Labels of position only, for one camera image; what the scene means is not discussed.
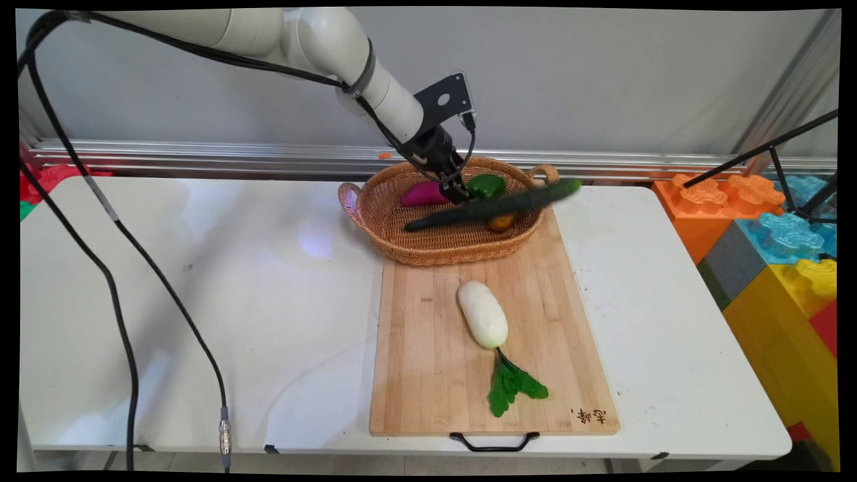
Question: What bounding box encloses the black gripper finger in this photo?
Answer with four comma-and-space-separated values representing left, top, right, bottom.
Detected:
453, 155, 475, 199
438, 171, 469, 206

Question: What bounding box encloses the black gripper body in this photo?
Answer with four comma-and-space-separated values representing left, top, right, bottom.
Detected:
402, 126, 465, 181

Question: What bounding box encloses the long dark green cucumber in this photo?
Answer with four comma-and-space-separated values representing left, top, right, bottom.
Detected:
404, 178, 582, 233

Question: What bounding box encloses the green bell pepper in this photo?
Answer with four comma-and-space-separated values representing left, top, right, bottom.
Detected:
467, 173, 507, 201

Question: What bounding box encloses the purple eggplant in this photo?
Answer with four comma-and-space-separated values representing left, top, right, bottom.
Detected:
400, 181, 451, 208

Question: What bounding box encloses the woven wicker basket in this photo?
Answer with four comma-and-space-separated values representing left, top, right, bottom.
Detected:
338, 157, 560, 267

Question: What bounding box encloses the white radish with green leaves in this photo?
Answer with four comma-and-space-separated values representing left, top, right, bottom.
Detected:
457, 280, 550, 418

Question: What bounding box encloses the orange foam block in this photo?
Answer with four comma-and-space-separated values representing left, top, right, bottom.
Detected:
652, 173, 786, 264

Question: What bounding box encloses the grey foam block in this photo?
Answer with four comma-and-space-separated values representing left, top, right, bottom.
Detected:
696, 220, 768, 311

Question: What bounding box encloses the black tripod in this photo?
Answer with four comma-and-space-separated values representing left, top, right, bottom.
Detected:
683, 109, 840, 224

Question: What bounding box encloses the blue foam block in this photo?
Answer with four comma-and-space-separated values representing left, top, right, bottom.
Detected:
736, 175, 839, 268

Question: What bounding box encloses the red foam block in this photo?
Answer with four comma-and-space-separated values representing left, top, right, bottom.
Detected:
808, 299, 839, 359
20, 163, 113, 206

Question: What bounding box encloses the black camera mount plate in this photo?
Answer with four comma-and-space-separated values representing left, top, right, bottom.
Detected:
413, 72, 477, 132

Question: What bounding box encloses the bamboo cutting board with handle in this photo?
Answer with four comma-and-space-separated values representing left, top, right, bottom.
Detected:
370, 209, 621, 453

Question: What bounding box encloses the aluminium rail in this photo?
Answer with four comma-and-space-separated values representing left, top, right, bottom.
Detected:
25, 139, 838, 181

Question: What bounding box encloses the black cable with metal connector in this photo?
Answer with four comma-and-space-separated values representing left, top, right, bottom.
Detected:
17, 9, 429, 473

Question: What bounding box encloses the thick black cable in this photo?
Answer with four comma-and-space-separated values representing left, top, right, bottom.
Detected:
19, 159, 140, 472

